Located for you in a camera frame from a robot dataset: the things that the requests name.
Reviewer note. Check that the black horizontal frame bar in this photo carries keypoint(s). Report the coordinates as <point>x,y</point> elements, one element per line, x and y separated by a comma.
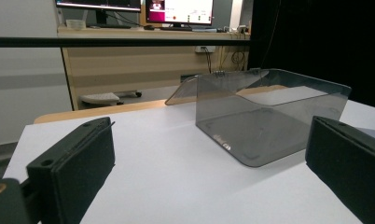
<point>114,42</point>

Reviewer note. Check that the black curtain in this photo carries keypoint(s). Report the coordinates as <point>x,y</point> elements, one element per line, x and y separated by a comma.
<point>316,37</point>

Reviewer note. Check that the light wooden desk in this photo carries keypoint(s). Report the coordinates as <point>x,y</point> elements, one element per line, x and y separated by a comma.
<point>129,67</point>

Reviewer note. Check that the black computer mouse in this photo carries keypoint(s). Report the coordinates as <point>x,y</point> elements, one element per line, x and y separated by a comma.
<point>149,27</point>

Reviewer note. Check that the wide dark computer monitor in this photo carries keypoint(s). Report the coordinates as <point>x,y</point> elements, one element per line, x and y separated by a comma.
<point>98,3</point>

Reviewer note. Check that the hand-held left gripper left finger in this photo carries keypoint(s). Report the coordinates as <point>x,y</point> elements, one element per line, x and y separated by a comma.
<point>73,168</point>

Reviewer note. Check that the black keyboard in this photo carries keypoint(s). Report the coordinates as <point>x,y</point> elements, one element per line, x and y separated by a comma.
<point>176,28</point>

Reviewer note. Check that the white chair base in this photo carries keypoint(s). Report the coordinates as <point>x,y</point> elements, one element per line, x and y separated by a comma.
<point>100,98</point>

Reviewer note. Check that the transparent grey lidded plastic box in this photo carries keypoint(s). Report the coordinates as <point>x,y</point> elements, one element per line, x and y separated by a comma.
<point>254,137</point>

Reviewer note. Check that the white power socket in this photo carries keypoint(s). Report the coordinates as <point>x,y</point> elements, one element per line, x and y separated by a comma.
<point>205,49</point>

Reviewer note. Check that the bright white-screen computer monitor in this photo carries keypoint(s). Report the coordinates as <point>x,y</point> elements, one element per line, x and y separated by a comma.
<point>188,11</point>

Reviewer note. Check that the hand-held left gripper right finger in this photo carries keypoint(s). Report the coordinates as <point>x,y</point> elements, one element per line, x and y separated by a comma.
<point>350,161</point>

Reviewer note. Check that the white partition panel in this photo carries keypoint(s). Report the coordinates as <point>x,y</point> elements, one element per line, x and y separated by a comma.
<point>24,93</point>

